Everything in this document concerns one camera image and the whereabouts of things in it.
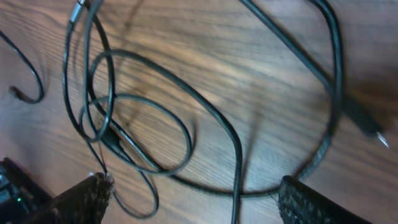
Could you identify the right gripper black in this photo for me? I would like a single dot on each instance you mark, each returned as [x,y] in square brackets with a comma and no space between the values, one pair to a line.
[84,203]

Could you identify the black usb cable blue plug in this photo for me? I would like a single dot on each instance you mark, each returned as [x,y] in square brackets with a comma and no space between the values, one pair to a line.
[340,103]

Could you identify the black usb cable silver plug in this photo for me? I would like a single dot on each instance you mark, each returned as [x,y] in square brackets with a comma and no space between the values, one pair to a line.
[110,132]

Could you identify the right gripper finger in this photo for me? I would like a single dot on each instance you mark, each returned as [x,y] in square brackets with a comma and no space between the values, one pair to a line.
[299,204]

